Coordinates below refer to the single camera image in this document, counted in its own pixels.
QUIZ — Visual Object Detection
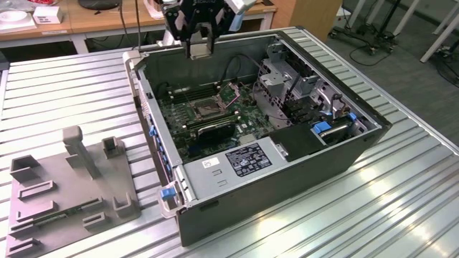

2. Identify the black wire loop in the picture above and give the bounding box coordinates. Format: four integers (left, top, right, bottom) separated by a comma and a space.
218, 53, 265, 83

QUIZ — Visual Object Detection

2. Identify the wooden desk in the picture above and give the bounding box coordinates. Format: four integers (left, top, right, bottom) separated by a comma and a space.
0, 0, 278, 54

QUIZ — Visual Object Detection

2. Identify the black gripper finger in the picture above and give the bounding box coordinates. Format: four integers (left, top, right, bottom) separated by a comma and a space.
182, 23, 194, 59
205, 23, 217, 55

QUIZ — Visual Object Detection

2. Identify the metal socket cover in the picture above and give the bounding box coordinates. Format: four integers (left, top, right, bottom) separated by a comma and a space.
214, 82, 241, 108

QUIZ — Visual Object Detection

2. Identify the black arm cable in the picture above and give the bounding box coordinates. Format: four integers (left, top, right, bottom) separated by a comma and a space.
118, 0, 134, 51
134, 0, 141, 52

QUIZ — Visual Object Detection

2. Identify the grey parts rack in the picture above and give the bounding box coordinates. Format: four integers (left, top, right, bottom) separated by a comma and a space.
5, 125, 142, 258

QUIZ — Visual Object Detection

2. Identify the black round object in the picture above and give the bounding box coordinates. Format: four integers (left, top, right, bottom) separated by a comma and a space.
77, 0, 121, 9

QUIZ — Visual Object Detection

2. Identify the black RAM slot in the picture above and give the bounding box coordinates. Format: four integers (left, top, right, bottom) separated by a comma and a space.
174, 92, 221, 102
169, 86, 218, 95
172, 89, 220, 99

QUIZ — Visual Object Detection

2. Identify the black graphics card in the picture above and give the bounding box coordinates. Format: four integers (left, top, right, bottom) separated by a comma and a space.
194, 119, 236, 145

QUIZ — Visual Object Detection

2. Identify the white cardboard box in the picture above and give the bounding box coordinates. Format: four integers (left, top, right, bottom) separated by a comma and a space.
31, 6, 59, 24

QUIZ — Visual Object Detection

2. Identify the white bowl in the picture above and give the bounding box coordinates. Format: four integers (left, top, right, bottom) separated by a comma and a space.
0, 10, 35, 31

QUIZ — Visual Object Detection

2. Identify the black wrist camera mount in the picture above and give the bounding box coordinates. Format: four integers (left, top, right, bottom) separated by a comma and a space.
158, 2, 182, 41

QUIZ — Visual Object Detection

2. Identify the open cardboard box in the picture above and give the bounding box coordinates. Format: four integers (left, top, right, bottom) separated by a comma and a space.
142, 0, 165, 19

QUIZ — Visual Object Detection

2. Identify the black rolling stand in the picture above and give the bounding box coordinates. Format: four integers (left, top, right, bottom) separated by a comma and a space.
328, 0, 400, 56

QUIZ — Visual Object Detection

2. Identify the open black PC case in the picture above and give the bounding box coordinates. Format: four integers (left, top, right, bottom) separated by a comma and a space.
121, 28, 392, 247

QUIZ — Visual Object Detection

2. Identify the grey power supply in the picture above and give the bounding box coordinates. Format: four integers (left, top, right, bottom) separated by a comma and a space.
177, 137, 289, 201

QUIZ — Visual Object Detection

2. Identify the green motherboard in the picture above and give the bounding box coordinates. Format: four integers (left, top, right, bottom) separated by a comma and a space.
157, 82, 273, 163

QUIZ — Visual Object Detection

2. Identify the silver square CPU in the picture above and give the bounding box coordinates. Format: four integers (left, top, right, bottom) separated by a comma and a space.
188, 42, 210, 60

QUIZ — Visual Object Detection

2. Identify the wooden cabinet panel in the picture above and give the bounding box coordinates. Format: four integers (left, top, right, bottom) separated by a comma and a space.
289, 0, 342, 42

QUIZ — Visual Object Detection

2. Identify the green RAM stick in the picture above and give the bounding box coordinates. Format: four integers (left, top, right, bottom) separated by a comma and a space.
33, 197, 102, 228

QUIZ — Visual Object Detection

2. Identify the CPU socket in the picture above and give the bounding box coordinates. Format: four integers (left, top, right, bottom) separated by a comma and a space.
192, 99, 225, 120

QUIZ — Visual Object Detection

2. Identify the blue fan latch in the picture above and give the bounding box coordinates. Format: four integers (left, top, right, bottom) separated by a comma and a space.
310, 121, 330, 137

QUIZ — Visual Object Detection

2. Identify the white table frame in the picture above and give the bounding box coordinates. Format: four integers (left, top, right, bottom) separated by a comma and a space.
418, 0, 459, 63

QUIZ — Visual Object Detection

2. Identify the silver drive cage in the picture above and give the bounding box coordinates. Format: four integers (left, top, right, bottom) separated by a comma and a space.
256, 42, 322, 124

